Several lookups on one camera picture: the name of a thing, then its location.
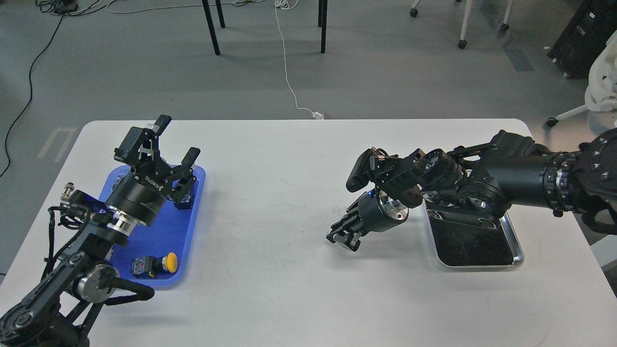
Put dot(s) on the white chair base with casters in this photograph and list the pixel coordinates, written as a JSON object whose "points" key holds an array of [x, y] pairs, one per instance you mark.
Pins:
{"points": [[504, 27]]}

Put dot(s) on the black equipment case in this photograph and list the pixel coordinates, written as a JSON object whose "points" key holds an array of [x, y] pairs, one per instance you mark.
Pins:
{"points": [[585, 37]]}

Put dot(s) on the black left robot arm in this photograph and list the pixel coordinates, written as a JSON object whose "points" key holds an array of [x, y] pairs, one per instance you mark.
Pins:
{"points": [[78, 280]]}

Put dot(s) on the metal tray with black mat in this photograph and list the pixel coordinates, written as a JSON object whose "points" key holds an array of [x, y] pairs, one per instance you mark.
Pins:
{"points": [[471, 247]]}

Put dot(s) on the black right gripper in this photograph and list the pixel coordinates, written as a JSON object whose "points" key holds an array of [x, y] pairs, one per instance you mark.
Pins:
{"points": [[373, 211]]}

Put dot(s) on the blue plastic tray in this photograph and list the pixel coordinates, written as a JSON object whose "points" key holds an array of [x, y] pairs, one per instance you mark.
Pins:
{"points": [[171, 232]]}

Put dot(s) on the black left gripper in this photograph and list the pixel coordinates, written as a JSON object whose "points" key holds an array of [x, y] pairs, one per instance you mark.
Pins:
{"points": [[142, 194]]}

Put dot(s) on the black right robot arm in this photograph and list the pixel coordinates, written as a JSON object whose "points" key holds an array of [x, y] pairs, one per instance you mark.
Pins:
{"points": [[475, 186]]}

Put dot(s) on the white office chair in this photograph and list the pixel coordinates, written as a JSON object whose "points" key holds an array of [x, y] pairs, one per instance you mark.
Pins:
{"points": [[600, 95]]}

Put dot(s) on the yellow push button switch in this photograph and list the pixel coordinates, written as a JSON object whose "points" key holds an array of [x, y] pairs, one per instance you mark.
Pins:
{"points": [[148, 266]]}

